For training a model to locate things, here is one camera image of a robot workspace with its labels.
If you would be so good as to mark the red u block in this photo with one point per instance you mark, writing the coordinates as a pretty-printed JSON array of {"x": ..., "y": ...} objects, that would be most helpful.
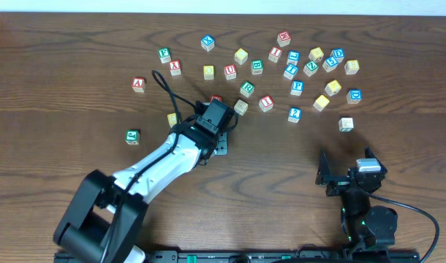
[
  {"x": 216, "y": 98},
  {"x": 230, "y": 72}
]

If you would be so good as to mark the red i block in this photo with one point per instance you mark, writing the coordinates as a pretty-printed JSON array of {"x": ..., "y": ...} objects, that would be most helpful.
[
  {"x": 266, "y": 103},
  {"x": 274, "y": 54}
]

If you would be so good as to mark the yellow block far right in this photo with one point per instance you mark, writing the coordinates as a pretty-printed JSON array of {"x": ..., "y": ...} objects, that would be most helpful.
[{"x": 351, "y": 67}]

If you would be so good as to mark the blue T block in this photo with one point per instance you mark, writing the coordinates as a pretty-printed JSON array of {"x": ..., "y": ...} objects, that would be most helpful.
[{"x": 290, "y": 71}]

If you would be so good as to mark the blue S block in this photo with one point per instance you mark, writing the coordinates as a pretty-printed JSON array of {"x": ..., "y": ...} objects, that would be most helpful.
[{"x": 330, "y": 64}]

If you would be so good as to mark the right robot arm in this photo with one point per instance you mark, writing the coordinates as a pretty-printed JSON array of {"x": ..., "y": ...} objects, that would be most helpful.
[{"x": 369, "y": 228}]

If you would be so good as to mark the red U block lower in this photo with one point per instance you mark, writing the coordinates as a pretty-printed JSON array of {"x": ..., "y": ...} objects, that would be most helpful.
[{"x": 216, "y": 98}]

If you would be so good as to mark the yellow block mid right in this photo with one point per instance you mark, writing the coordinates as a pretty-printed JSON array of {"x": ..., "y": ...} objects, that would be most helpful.
[{"x": 332, "y": 88}]

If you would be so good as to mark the blue d block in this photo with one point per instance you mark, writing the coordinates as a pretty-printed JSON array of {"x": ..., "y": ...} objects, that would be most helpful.
[
  {"x": 354, "y": 96},
  {"x": 337, "y": 54}
]

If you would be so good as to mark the blue L block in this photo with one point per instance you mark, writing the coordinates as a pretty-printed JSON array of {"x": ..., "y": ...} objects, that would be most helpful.
[{"x": 293, "y": 57}]

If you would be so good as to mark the yellow block upper centre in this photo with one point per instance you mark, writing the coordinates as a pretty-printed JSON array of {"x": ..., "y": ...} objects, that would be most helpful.
[{"x": 241, "y": 56}]

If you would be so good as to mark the green B block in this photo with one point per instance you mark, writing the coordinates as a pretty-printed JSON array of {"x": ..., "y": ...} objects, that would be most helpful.
[{"x": 257, "y": 67}]

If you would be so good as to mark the yellow block lower left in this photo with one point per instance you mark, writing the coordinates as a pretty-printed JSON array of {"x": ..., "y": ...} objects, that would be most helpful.
[{"x": 172, "y": 119}]

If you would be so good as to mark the blue 2 block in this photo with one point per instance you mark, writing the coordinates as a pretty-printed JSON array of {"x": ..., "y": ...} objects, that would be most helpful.
[{"x": 294, "y": 114}]

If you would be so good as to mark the red I block lower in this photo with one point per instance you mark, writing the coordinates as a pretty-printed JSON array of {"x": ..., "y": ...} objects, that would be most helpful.
[{"x": 266, "y": 103}]

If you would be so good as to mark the blue P block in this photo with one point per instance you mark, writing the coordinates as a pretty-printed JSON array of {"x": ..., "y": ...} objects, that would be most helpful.
[{"x": 297, "y": 88}]

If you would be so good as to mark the green F block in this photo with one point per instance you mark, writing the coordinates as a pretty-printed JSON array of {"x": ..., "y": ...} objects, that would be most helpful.
[{"x": 164, "y": 55}]

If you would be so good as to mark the blue D block lower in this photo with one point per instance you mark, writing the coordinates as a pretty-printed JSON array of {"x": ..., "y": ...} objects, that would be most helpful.
[{"x": 354, "y": 96}]

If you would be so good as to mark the green Z block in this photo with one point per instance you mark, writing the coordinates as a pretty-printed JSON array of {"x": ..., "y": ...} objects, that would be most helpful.
[{"x": 310, "y": 68}]

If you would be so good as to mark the white K block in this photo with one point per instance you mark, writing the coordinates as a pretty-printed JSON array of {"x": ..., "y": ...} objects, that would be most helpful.
[{"x": 241, "y": 107}]

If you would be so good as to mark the green R block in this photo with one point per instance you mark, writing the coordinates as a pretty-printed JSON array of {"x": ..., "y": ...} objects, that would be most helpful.
[{"x": 247, "y": 89}]

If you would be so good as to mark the red A block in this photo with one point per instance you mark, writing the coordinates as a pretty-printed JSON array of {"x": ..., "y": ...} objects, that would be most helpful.
[{"x": 138, "y": 85}]

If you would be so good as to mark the green J block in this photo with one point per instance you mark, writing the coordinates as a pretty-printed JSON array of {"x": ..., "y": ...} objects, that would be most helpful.
[{"x": 132, "y": 137}]

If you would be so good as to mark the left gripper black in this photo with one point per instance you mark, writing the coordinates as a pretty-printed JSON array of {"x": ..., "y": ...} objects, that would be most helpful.
[{"x": 222, "y": 145}]

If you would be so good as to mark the red I block upper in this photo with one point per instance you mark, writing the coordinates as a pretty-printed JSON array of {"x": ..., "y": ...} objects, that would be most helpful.
[{"x": 274, "y": 54}]

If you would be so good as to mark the red U block upper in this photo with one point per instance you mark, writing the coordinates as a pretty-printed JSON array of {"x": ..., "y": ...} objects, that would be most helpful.
[{"x": 230, "y": 72}]

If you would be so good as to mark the red H block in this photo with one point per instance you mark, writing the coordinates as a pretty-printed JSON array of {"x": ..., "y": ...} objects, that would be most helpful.
[{"x": 283, "y": 38}]

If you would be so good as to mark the yellow block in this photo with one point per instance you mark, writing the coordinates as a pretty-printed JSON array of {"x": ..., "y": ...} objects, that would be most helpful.
[
  {"x": 208, "y": 72},
  {"x": 351, "y": 67},
  {"x": 241, "y": 56},
  {"x": 321, "y": 103},
  {"x": 172, "y": 119},
  {"x": 316, "y": 54}
]

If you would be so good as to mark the blue D block upper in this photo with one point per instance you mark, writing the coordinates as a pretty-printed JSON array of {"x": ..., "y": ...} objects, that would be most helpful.
[{"x": 337, "y": 54}]

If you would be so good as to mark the yellow block centre left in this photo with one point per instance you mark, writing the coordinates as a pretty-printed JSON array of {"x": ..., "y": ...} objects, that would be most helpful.
[{"x": 208, "y": 72}]

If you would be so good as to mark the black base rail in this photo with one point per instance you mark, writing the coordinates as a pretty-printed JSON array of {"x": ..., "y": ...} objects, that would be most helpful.
[{"x": 306, "y": 254}]

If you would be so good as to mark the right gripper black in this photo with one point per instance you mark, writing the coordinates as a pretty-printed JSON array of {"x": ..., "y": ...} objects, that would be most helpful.
[{"x": 341, "y": 183}]

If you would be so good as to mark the yellow block lower right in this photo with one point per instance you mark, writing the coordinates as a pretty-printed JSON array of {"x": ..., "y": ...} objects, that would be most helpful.
[{"x": 321, "y": 103}]

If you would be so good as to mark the blue X block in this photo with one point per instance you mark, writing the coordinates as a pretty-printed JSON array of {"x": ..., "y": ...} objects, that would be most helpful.
[{"x": 208, "y": 43}]

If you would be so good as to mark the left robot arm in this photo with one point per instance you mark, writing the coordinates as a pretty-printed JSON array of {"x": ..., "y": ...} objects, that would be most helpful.
[{"x": 103, "y": 220}]

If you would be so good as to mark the white F block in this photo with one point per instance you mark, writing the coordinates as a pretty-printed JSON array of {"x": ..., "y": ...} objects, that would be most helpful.
[{"x": 346, "y": 124}]

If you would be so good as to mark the yellow block upper right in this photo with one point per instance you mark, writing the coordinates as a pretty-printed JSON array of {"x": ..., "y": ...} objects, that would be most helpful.
[{"x": 316, "y": 54}]

